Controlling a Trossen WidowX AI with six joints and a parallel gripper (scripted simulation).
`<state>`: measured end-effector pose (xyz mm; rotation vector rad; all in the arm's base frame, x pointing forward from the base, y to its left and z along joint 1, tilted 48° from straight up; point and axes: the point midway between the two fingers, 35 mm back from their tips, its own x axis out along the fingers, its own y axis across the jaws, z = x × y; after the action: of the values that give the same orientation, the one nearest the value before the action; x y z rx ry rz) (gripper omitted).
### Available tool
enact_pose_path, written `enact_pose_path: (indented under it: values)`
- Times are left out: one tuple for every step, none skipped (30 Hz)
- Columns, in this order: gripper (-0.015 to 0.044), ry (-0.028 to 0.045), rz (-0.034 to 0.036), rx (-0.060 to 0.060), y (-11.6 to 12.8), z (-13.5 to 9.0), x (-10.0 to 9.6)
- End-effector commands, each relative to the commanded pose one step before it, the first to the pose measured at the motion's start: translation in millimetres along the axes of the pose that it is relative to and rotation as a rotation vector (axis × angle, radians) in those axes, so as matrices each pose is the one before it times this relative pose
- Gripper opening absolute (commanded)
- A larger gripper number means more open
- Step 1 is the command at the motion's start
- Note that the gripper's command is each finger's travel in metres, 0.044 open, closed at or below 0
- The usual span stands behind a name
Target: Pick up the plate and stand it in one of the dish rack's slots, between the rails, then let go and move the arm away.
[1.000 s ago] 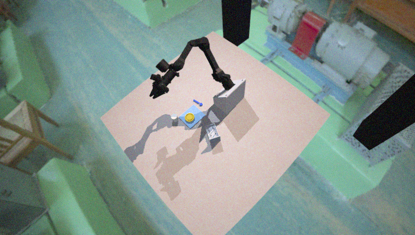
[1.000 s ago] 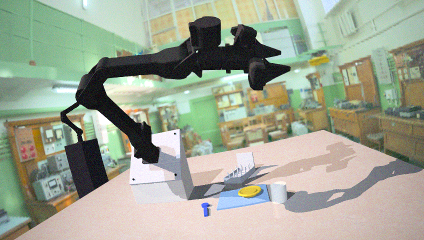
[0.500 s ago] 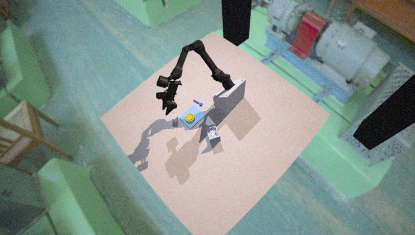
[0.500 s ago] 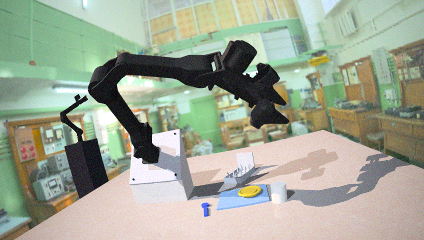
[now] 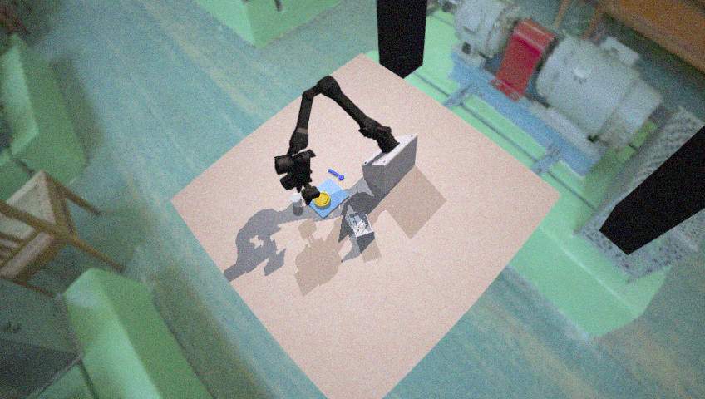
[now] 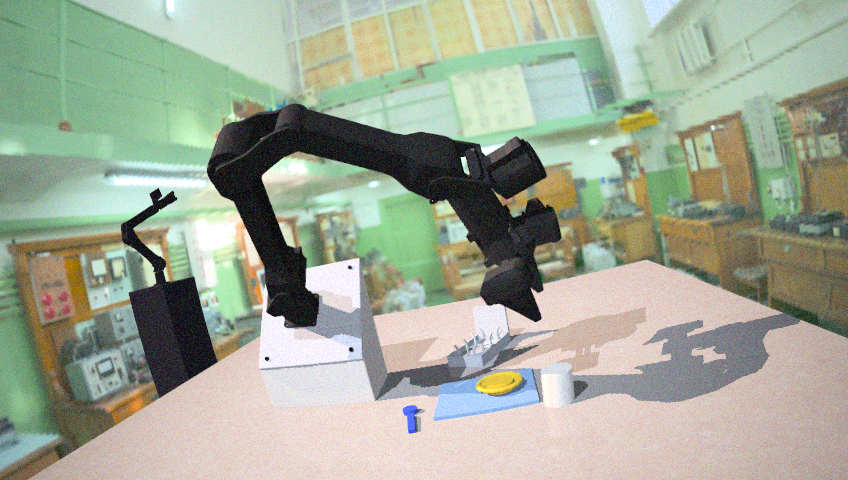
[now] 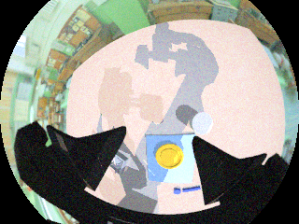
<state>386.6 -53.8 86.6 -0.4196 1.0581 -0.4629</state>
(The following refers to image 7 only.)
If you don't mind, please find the white cylinder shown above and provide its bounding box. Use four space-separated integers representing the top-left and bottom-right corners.
190 112 213 134

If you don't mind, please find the light blue flat mat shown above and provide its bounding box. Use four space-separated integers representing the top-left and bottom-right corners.
146 134 195 183

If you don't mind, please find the yellow plate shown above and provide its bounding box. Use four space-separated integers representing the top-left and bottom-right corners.
156 143 184 169

